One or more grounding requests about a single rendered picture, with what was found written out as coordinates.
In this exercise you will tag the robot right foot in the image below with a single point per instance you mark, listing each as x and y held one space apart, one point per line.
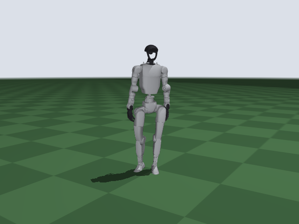
139 167

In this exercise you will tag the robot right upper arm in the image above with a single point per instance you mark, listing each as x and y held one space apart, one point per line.
135 74

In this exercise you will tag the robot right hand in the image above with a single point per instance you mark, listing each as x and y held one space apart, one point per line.
129 113

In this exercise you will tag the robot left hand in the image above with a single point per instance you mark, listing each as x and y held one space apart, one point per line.
167 112

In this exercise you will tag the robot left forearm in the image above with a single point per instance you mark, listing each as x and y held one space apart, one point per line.
166 97

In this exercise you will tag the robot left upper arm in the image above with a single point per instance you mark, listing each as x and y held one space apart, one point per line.
164 78

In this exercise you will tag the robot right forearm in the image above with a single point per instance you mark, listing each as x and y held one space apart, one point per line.
131 98

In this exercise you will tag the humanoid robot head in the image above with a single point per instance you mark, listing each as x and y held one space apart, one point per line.
151 49

